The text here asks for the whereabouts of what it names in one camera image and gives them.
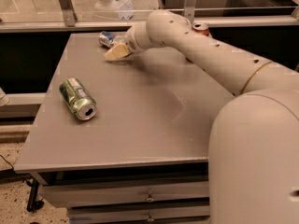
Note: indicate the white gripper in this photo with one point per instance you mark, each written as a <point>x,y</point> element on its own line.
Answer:
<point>132,44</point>

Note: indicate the silver blue redbull can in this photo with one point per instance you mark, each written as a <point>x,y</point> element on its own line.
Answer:
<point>107,39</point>

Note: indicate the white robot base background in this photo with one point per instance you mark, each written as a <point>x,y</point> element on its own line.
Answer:
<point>114,10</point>

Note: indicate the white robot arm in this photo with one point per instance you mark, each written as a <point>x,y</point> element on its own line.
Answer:
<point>253,151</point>

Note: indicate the green soda can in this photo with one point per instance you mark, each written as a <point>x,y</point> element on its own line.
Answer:
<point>77,98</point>

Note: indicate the red coca-cola can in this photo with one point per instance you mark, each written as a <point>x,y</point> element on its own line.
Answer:
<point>201,28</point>

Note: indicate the grey drawer cabinet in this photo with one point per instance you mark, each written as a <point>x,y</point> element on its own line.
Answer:
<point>154,112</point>

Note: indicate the top grey drawer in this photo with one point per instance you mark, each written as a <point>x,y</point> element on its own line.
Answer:
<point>131,191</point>

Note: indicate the grey drawer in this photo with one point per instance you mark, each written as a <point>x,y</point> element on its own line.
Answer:
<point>131,191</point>
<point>137,212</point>

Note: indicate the black clamp stand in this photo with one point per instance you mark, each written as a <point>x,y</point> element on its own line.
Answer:
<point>33,203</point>

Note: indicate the left metal railing post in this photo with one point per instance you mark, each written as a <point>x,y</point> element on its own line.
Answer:
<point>68,11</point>

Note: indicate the metal railing post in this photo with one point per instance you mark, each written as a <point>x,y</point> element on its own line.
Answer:
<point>189,9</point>
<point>68,11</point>

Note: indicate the right metal railing post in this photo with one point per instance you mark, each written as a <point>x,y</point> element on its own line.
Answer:
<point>189,9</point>

